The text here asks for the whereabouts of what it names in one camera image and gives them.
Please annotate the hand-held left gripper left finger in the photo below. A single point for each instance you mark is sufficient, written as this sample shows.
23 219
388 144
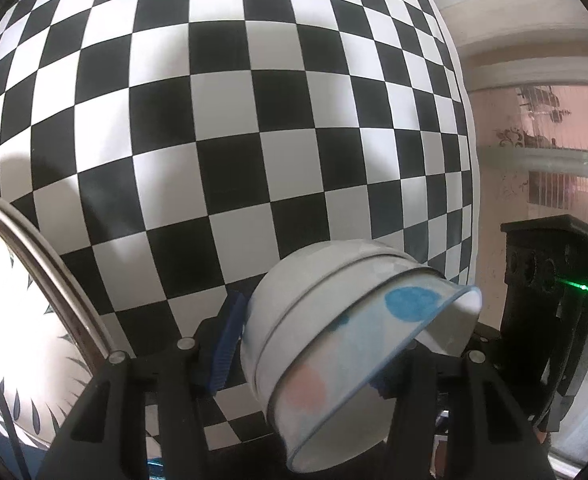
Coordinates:
229 341

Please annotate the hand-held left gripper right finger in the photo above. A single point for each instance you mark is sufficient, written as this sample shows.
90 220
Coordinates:
426 390

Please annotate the white bowl with coloured dots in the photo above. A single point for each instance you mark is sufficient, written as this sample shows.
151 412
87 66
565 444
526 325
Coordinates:
363 360

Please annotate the white plate with blue stripes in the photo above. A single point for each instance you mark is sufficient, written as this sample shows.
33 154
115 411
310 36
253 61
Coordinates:
9 310

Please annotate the black and white checkered mat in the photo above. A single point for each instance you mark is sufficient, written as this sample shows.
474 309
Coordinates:
199 110

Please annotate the white window frame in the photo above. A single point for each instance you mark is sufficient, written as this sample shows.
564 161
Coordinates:
538 75

